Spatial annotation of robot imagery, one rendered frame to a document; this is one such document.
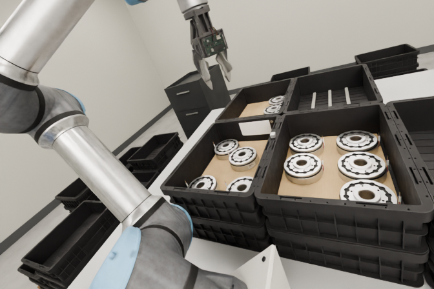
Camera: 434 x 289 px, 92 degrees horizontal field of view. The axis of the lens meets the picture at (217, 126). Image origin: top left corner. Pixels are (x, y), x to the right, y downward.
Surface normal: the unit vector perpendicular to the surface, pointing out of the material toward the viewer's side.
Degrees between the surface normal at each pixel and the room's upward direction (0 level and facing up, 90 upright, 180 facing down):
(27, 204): 90
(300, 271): 0
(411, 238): 90
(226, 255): 0
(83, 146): 54
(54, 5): 102
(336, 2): 90
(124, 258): 40
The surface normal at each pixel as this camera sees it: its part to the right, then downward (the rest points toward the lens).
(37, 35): 0.59, 0.47
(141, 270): 0.32, -0.66
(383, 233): -0.40, 0.51
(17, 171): 0.88, -0.12
